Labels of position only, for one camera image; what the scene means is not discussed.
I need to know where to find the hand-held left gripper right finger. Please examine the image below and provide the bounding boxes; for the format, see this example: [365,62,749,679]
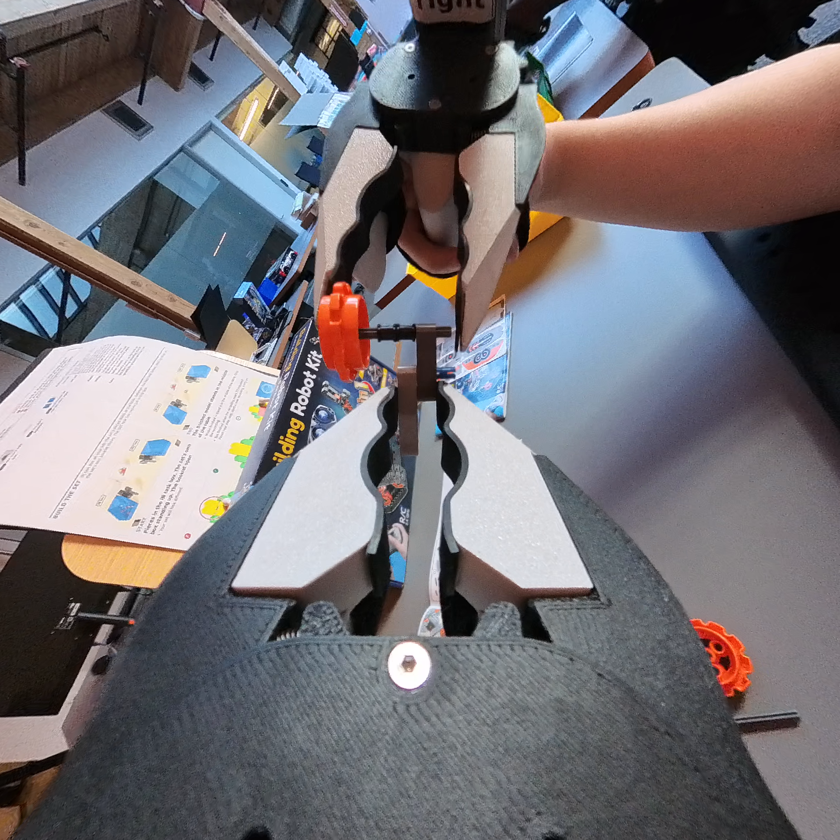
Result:
[436,384,597,636]

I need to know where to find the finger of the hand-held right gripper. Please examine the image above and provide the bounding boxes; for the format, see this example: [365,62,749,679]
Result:
[453,130,526,352]
[314,128,401,309]

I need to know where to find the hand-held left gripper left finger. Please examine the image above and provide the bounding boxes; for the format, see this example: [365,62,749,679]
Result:
[230,386,400,636]

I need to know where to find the orange gear and beam assembly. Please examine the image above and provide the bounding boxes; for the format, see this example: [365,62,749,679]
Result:
[317,281,455,458]

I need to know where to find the person's right forearm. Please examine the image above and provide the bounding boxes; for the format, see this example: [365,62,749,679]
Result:
[528,45,840,234]

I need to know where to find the grey desk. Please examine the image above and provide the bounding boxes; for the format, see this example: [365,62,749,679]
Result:
[387,217,840,840]

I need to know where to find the person's right hand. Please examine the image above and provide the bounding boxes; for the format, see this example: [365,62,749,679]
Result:
[402,213,463,275]

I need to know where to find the yellow plastic bin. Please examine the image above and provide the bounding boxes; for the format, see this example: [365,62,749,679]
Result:
[406,92,567,300]

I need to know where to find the dark robot kit box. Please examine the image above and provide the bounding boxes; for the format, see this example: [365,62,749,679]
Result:
[233,318,421,588]

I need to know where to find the small white sticker sheet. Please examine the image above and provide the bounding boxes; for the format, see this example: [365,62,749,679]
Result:
[420,558,447,637]

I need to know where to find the colourful sticker sheet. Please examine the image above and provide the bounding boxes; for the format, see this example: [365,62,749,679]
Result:
[436,295,514,422]

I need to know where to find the silver metal case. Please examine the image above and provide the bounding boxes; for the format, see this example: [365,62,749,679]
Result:
[535,0,657,119]

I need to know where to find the grey laptop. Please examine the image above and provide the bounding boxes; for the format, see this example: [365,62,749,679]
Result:
[600,58,713,119]

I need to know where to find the laminated instruction sheet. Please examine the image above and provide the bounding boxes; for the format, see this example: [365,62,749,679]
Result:
[0,335,284,553]

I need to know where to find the loose orange gear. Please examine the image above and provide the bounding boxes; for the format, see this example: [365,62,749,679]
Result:
[689,618,753,698]

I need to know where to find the wooden beam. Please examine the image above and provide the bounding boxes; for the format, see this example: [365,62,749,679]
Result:
[0,197,201,332]

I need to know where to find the black electronic device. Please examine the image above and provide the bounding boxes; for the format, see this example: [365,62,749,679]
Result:
[0,525,142,718]

